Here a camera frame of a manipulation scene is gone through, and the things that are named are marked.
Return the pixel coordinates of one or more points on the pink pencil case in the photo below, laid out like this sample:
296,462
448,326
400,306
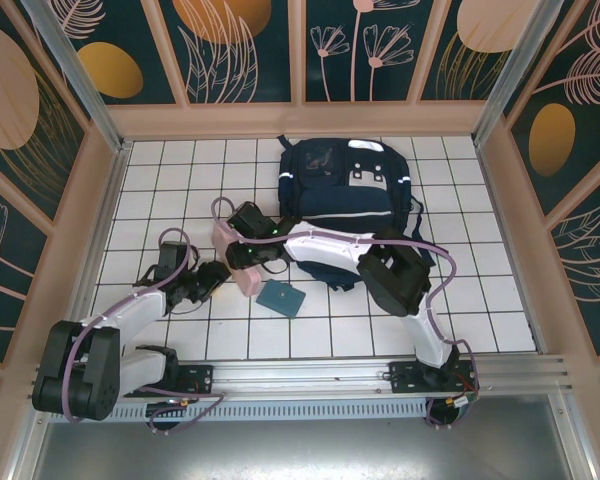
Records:
250,285

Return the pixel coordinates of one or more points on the navy blue backpack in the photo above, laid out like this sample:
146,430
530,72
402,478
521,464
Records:
340,200

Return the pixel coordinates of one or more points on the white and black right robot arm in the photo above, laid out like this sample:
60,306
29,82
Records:
330,245

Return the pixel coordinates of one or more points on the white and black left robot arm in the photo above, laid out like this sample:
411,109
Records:
135,310

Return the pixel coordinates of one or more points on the grey metal sheet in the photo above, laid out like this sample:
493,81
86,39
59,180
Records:
300,450

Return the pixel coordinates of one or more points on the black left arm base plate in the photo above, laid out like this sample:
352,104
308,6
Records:
200,377

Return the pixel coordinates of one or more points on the aluminium mounting rail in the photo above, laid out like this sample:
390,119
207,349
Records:
300,375

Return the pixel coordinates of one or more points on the aluminium corner post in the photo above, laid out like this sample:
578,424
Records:
80,80
510,65

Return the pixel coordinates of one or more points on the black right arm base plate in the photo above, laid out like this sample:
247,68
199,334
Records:
405,377

